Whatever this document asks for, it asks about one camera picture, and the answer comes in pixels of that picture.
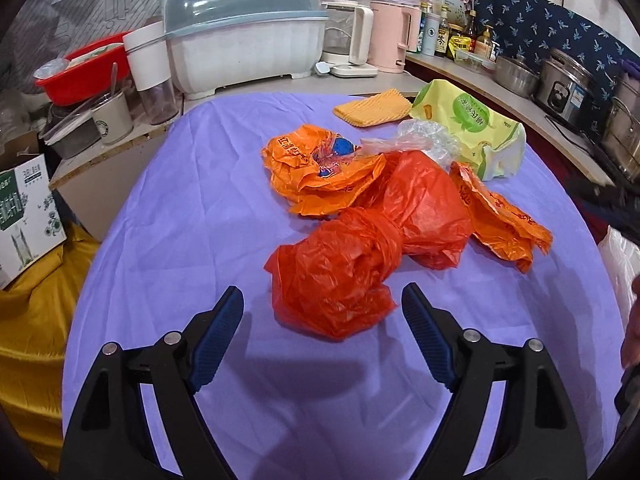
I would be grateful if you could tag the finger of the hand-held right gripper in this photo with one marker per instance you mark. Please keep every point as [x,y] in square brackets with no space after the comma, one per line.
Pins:
[605,202]

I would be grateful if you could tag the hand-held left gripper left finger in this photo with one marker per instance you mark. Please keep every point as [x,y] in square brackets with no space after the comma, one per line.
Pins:
[220,335]

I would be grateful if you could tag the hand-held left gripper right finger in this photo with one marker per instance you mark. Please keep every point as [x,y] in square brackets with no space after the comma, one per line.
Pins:
[425,330]

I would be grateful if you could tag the white plastic bin liner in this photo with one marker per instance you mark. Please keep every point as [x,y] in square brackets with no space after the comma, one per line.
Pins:
[617,265]

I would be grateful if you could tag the red-orange plastic bag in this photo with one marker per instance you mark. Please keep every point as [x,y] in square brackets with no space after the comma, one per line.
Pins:
[350,265]

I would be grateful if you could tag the person's right forearm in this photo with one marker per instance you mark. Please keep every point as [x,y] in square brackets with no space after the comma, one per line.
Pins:
[634,345]

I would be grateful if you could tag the black induction cooker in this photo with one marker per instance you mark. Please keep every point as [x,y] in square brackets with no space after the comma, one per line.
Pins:
[607,165]

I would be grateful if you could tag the large steel steamer pot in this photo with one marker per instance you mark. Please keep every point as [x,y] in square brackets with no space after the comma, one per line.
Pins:
[622,130]

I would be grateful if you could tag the purple table cloth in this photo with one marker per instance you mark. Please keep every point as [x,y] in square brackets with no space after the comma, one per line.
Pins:
[200,240]

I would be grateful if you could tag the orange printed plastic bag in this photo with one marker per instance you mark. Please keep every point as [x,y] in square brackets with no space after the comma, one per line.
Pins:
[300,180]
[500,220]

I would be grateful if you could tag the steel rice cooker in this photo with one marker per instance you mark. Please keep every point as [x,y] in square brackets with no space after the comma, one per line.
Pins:
[565,92]

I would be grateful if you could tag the dark purple cloth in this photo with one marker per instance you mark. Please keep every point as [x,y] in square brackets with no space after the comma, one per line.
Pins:
[631,67]

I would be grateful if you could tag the small steel pot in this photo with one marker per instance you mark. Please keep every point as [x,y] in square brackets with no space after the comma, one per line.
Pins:
[515,80]

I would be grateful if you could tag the light green snack packet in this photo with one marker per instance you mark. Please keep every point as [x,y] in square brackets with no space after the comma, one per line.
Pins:
[470,120]

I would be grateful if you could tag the clear plastic wrap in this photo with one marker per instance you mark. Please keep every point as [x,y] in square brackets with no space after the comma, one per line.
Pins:
[430,140]

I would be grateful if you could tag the clear food container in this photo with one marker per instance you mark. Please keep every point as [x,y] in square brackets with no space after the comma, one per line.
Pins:
[475,61]

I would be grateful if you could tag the navy patterned cloth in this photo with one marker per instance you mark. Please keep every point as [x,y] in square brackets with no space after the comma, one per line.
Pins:
[540,15]

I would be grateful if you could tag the amber bottle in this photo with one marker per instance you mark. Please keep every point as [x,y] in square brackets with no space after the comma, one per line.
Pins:
[483,42]

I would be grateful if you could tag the yellow seasoning packet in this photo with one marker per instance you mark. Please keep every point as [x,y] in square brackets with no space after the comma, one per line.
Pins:
[457,46]

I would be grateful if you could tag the dark sauce bottle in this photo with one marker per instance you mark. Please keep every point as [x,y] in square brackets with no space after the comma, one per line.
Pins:
[471,25]

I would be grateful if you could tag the green printed cardboard box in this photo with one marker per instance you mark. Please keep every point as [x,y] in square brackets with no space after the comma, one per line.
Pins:
[27,220]

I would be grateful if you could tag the yellow dish cloth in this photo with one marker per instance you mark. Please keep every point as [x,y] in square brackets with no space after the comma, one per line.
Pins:
[372,108]

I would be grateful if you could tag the tea label bottle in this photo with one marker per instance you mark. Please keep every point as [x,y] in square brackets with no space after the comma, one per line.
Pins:
[442,40]

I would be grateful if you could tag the white paper cup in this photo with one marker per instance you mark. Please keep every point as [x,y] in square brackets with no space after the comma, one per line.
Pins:
[112,120]

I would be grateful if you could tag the white bottle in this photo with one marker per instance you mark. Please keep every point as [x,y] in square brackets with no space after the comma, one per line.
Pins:
[428,35]

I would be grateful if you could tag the black food tray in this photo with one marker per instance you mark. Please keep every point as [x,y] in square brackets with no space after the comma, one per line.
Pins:
[75,137]

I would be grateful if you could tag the pale cardboard box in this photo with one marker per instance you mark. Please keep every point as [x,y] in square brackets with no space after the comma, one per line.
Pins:
[450,5]

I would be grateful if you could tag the pink electric kettle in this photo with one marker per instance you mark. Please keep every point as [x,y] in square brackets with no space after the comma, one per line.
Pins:
[392,35]

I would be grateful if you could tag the white blender cup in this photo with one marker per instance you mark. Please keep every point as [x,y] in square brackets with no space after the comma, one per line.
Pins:
[150,70]

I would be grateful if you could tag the clear plastic spoon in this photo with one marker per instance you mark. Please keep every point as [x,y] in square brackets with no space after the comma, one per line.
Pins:
[114,80]

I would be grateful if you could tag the white plug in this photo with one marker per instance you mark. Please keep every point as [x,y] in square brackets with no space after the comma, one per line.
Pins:
[323,68]

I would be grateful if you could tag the white dish rack grey lid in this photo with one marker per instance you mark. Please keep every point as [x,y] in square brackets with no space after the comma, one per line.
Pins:
[240,50]

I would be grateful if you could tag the red plastic basin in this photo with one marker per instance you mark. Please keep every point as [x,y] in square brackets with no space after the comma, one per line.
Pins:
[65,87]

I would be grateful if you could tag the glass electric kettle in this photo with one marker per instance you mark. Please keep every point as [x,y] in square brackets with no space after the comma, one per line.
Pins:
[360,35]

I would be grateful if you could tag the grey plastic sheet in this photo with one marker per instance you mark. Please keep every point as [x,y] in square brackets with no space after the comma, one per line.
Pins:
[75,10]

